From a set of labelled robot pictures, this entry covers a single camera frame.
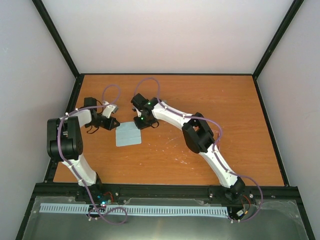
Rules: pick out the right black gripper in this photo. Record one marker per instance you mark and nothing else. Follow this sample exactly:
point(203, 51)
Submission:
point(139, 125)

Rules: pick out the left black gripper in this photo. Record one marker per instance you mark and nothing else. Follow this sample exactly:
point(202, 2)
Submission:
point(109, 125)

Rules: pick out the light blue cleaning cloth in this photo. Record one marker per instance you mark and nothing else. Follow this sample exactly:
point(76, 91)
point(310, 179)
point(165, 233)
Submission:
point(127, 134)

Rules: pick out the pink transparent sunglasses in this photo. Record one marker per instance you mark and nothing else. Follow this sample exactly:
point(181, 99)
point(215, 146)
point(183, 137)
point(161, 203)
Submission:
point(218, 140)

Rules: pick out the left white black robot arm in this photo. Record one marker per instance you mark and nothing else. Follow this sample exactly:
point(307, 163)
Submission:
point(64, 141)

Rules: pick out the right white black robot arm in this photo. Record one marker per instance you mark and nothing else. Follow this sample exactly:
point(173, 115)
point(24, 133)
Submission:
point(198, 137)

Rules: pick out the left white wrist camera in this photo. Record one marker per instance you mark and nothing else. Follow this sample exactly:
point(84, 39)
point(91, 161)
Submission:
point(109, 109)

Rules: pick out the light blue slotted cable duct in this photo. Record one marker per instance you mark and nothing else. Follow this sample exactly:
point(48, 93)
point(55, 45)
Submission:
point(139, 210)

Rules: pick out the black aluminium frame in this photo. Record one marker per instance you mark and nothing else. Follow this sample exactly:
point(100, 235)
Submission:
point(79, 78)

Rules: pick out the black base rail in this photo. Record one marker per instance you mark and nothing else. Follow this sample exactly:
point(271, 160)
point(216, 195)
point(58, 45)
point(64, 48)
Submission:
point(206, 193)

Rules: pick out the metal base plate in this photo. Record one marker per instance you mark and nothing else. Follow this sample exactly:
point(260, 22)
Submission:
point(269, 220)

